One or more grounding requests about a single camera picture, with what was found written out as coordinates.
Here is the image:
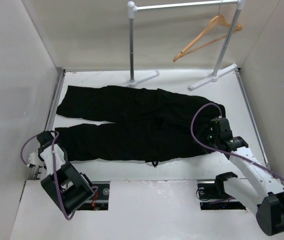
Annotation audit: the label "wooden clothes hanger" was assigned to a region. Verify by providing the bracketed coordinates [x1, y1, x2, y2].
[173, 13, 243, 63]

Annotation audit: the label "white clothes rack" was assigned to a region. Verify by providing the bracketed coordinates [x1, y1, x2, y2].
[125, 0, 247, 91]

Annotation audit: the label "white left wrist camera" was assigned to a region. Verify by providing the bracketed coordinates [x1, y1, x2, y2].
[27, 152, 44, 168]

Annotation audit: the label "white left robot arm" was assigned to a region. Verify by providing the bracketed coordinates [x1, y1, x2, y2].
[36, 131, 98, 220]

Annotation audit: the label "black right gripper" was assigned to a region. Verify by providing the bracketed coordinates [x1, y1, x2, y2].
[189, 123, 220, 154]

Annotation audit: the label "black trousers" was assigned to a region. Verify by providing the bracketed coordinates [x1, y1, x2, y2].
[56, 85, 226, 163]

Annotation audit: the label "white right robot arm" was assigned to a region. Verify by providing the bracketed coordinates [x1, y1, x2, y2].
[204, 117, 284, 236]

